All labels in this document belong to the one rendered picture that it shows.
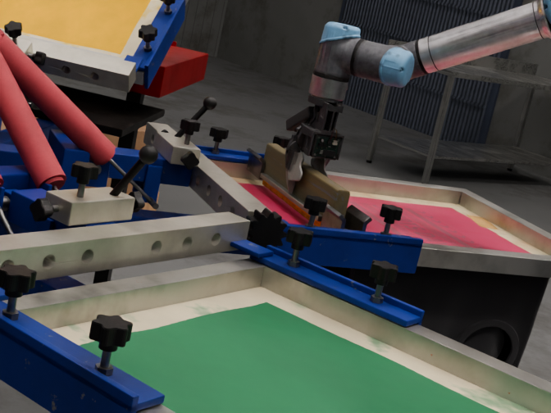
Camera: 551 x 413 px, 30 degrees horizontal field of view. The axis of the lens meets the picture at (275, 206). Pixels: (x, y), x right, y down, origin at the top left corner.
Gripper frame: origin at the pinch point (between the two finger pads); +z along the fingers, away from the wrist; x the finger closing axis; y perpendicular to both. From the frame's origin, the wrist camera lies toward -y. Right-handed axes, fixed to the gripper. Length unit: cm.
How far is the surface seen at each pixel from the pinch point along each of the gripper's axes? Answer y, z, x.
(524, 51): -645, -8, 522
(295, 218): 4.9, 5.3, -1.9
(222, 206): 22.3, -0.4, -25.5
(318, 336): 67, 5, -25
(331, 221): 21.6, 0.5, -2.5
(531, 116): -617, 50, 530
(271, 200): -7.8, 5.4, -2.3
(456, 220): -8.6, 5.1, 46.6
